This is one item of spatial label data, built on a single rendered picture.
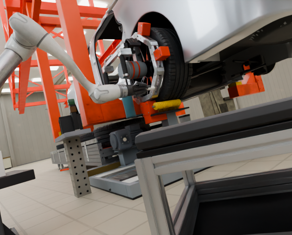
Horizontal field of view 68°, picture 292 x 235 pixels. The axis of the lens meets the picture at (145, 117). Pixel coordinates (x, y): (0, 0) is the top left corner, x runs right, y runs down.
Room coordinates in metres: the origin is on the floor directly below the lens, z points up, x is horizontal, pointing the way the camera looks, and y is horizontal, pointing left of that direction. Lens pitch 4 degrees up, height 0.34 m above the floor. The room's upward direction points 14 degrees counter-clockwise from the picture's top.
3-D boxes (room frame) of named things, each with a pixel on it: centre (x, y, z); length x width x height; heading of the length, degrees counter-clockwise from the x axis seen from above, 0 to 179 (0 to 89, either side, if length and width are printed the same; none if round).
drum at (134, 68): (1.75, 0.02, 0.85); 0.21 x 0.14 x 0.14; 122
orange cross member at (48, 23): (4.42, 0.34, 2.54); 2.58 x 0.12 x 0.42; 122
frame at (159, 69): (1.79, -0.05, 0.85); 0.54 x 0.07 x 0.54; 32
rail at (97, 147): (3.14, 1.12, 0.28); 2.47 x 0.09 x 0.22; 32
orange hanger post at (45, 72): (3.69, 1.52, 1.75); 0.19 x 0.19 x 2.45; 32
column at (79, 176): (1.62, 0.58, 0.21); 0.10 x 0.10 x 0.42; 32
